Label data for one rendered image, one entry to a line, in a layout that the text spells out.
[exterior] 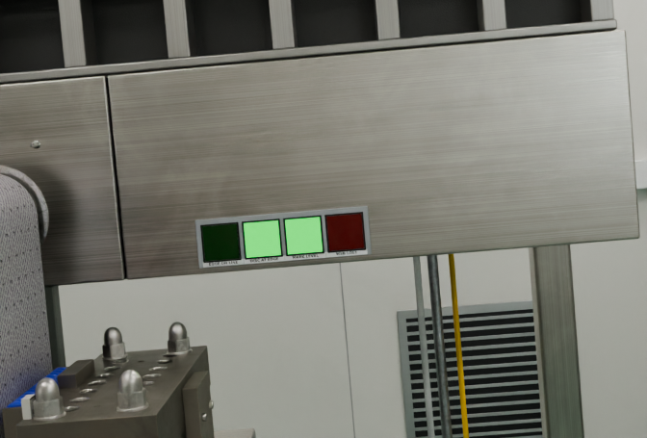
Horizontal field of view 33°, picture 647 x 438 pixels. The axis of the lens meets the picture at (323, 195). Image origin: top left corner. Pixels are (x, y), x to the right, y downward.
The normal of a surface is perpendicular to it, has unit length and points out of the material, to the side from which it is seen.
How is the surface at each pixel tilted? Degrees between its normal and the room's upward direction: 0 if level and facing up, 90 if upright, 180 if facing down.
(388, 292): 90
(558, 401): 90
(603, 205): 90
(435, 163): 90
